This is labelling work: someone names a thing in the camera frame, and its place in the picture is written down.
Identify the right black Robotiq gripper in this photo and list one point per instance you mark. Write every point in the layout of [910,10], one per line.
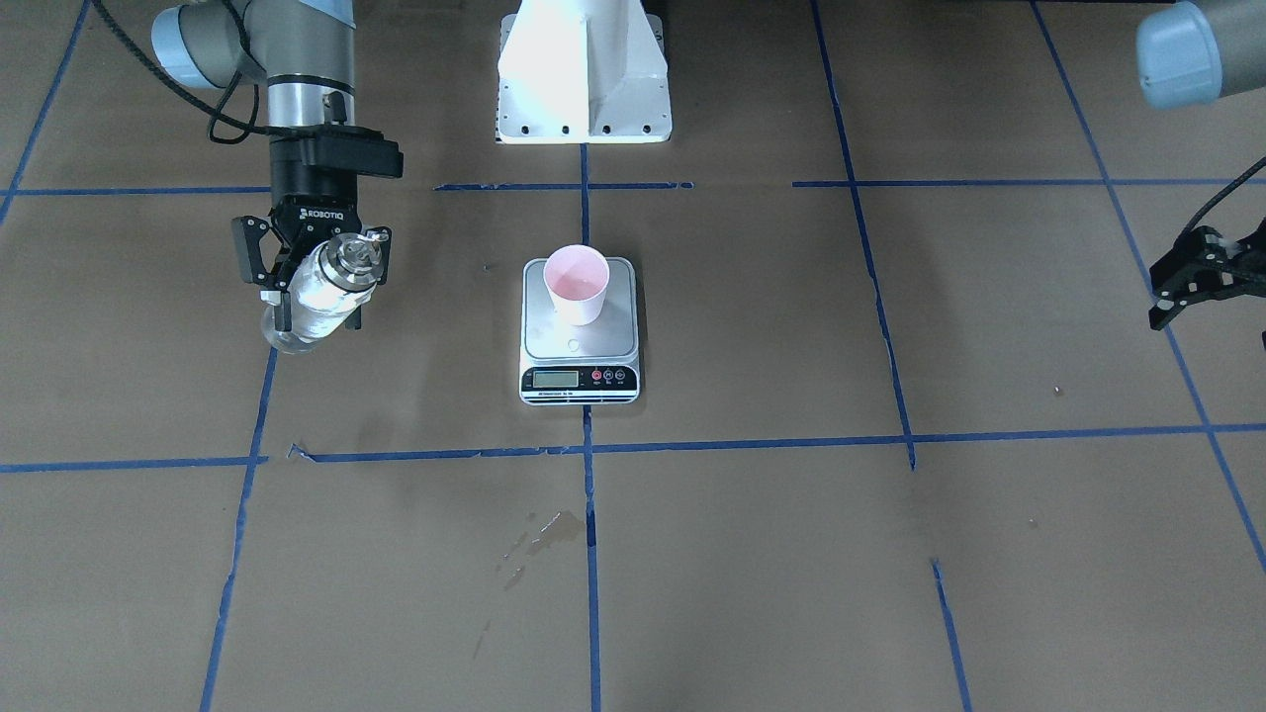
[299,184]

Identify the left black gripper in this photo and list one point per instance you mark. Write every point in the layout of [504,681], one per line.
[1193,269]

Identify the glass sauce bottle steel spout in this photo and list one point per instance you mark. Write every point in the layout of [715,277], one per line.
[322,296]

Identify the pink paper cup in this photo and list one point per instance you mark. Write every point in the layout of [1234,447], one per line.
[576,277]

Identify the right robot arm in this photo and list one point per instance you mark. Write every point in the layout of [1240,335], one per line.
[300,52]

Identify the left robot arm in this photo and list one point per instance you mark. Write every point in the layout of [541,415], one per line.
[1195,53]

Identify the white digital kitchen scale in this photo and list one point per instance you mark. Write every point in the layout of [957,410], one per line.
[565,364]

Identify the brown paper table cover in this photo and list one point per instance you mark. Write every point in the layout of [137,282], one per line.
[905,439]

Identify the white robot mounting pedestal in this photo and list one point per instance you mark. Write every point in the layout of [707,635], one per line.
[583,72]

